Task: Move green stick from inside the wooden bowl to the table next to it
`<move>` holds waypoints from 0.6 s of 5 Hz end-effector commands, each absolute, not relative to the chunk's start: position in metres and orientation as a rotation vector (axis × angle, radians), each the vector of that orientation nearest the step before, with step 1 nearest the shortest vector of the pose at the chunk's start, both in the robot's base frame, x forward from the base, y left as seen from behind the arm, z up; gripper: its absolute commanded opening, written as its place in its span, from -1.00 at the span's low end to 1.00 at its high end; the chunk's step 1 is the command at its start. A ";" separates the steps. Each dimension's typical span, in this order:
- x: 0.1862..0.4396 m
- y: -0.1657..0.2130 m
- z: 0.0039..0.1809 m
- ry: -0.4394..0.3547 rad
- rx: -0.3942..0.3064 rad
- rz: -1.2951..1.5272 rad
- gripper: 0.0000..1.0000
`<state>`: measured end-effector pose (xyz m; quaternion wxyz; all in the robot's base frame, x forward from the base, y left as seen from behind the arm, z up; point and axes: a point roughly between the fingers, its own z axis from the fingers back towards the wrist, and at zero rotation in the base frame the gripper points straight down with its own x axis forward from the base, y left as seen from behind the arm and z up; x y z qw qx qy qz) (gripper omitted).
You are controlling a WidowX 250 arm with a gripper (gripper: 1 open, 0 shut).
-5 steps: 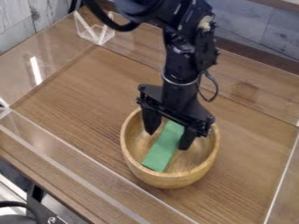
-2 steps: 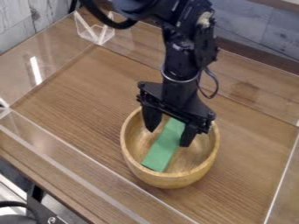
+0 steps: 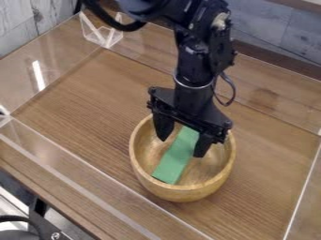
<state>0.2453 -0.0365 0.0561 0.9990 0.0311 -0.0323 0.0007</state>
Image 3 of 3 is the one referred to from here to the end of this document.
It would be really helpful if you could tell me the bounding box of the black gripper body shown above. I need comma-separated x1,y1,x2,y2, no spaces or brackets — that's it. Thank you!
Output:
148,81,232,143

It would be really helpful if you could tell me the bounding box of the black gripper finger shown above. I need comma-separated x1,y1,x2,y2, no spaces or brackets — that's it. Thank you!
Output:
193,132,213,158
153,112,174,142

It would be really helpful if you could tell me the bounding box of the green rectangular stick block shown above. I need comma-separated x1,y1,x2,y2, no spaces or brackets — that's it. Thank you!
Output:
152,127,200,185

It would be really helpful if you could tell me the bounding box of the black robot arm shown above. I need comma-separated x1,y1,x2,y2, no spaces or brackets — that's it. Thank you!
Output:
82,0,237,158

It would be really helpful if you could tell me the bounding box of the wooden bowl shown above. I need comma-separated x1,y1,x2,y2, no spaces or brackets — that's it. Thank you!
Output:
130,115,236,203

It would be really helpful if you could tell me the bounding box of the black table leg clamp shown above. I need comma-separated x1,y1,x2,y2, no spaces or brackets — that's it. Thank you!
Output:
0,200,77,240

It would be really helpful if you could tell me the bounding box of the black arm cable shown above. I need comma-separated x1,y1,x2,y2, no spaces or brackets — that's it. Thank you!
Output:
212,71,238,107

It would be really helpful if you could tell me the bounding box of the clear acrylic corner bracket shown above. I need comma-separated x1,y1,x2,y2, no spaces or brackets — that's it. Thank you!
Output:
79,12,123,49

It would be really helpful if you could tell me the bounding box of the clear acrylic side wall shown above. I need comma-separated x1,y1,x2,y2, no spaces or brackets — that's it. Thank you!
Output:
0,115,213,240

